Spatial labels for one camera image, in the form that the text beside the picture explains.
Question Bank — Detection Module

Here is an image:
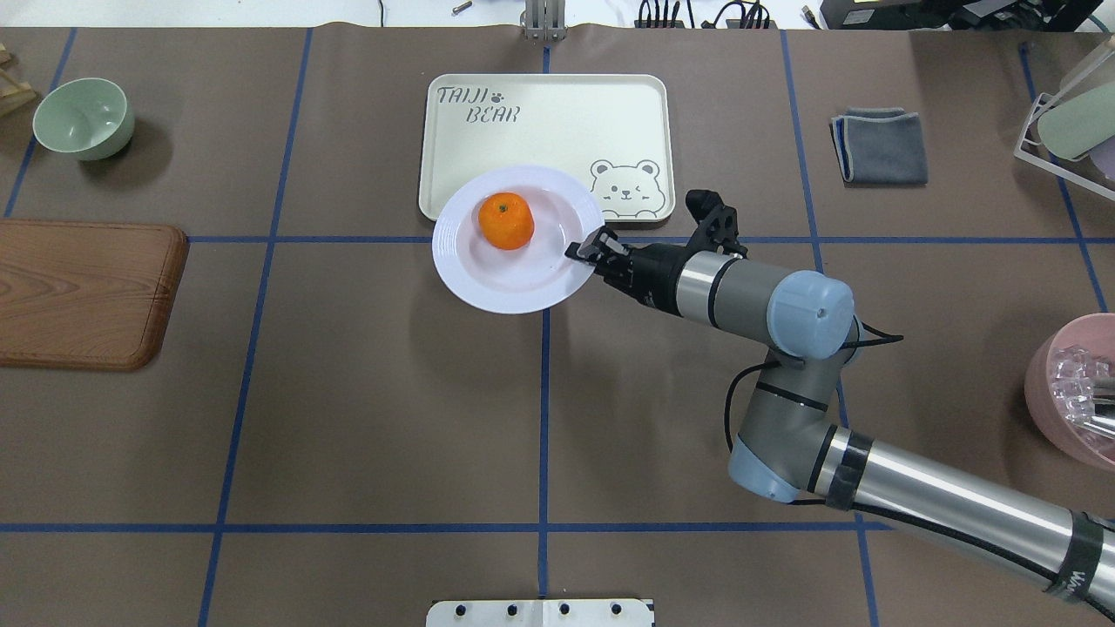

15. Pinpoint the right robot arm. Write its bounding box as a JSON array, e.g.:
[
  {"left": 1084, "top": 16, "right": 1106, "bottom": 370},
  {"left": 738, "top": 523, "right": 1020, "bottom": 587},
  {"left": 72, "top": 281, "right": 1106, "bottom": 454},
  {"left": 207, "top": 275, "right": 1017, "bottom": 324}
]
[{"left": 547, "top": 242, "right": 1112, "bottom": 626}]

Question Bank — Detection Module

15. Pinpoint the orange fruit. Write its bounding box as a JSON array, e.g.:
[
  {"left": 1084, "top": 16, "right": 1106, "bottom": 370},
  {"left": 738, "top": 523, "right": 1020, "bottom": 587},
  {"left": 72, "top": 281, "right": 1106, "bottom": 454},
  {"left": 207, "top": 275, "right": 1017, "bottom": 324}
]
[{"left": 476, "top": 192, "right": 535, "bottom": 251}]

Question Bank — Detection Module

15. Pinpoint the pink bowl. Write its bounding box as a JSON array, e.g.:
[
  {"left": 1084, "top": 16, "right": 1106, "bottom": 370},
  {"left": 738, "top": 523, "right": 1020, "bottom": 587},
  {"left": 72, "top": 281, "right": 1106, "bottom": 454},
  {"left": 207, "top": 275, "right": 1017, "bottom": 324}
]
[{"left": 1024, "top": 314, "right": 1114, "bottom": 472}]

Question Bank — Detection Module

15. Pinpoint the white plate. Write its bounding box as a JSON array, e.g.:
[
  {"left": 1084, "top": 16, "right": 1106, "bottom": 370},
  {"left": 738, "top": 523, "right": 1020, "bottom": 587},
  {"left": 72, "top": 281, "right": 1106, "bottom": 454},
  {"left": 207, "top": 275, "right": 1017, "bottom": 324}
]
[{"left": 432, "top": 165, "right": 605, "bottom": 314}]

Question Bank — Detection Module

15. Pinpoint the metal ice scoop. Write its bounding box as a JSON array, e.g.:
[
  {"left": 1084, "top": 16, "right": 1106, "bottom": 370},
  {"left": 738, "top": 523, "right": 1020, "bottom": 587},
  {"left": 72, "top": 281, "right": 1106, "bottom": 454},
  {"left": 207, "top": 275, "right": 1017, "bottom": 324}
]
[{"left": 1063, "top": 377, "right": 1114, "bottom": 438}]

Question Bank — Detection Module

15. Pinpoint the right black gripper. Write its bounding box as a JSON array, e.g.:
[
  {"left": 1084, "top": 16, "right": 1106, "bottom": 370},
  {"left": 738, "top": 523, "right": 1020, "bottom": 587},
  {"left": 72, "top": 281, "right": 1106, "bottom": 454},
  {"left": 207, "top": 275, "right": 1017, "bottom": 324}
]
[{"left": 564, "top": 229, "right": 694, "bottom": 314}]

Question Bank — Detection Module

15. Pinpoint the wooden cutting board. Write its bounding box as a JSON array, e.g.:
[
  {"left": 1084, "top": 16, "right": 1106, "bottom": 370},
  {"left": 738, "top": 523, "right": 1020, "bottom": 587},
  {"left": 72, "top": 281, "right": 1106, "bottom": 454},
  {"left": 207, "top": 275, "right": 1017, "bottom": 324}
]
[{"left": 1, "top": 219, "right": 190, "bottom": 372}]

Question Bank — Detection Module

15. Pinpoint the grey folded cloth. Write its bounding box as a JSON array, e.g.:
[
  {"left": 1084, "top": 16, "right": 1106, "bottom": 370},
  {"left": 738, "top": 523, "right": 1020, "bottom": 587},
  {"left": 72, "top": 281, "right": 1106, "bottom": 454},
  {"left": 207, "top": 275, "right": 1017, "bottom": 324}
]
[{"left": 831, "top": 107, "right": 929, "bottom": 186}]

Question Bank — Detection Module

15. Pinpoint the black power strip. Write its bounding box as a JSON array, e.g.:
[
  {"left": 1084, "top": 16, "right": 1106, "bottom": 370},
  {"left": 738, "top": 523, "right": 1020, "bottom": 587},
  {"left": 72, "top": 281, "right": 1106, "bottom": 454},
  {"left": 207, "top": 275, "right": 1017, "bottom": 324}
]
[{"left": 630, "top": 1, "right": 777, "bottom": 30}]

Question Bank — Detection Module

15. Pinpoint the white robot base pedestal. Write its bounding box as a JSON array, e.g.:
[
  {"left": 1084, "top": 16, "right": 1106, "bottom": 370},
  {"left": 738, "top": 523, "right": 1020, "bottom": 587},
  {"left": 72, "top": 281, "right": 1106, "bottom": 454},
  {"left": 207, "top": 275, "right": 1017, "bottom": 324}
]
[{"left": 425, "top": 598, "right": 657, "bottom": 626}]

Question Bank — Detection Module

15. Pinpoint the green bowl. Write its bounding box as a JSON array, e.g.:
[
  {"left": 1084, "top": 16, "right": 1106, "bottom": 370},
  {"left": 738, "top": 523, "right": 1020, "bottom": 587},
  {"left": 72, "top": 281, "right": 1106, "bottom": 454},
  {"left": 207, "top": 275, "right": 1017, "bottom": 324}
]
[{"left": 32, "top": 77, "right": 136, "bottom": 160}]

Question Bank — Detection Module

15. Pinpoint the green cup on rack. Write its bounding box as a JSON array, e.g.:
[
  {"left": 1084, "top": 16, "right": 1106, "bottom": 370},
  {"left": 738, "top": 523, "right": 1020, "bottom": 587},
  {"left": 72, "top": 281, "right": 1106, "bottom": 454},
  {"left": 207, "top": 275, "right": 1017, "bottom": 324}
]
[{"left": 1037, "top": 81, "right": 1114, "bottom": 160}]

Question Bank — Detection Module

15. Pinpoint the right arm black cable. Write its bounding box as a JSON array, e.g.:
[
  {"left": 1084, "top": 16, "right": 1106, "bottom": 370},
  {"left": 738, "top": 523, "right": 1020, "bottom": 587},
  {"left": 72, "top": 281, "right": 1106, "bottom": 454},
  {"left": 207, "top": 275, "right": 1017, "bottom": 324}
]
[{"left": 721, "top": 320, "right": 905, "bottom": 454}]

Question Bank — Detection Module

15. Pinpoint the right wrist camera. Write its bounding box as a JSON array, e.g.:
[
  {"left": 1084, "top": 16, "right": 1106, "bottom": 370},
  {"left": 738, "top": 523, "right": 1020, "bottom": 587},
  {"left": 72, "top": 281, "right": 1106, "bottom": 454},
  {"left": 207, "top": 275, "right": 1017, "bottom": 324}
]
[{"left": 685, "top": 189, "right": 747, "bottom": 259}]

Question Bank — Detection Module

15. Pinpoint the aluminium frame post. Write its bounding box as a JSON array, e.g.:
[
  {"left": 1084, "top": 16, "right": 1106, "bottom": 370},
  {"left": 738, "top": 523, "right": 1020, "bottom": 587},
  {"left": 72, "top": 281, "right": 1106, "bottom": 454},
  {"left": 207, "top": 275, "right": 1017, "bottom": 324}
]
[{"left": 518, "top": 0, "right": 568, "bottom": 44}]

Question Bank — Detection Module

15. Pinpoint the white wire cup rack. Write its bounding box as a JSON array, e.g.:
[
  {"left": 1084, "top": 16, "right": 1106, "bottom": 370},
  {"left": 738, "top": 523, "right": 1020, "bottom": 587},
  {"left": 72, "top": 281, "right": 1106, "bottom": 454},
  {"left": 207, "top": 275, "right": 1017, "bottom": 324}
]
[{"left": 1014, "top": 48, "right": 1114, "bottom": 201}]

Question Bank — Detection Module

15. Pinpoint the wooden cup rack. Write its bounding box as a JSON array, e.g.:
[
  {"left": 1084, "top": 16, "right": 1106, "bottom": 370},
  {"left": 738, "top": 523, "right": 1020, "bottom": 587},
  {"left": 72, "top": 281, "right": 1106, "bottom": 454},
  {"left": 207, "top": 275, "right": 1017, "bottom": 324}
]
[{"left": 1, "top": 44, "right": 38, "bottom": 118}]

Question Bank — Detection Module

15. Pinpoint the cream bear tray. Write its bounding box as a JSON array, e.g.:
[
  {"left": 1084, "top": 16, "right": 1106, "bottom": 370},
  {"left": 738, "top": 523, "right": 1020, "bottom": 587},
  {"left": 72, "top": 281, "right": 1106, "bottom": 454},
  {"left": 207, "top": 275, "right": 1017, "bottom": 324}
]
[{"left": 417, "top": 74, "right": 673, "bottom": 223}]

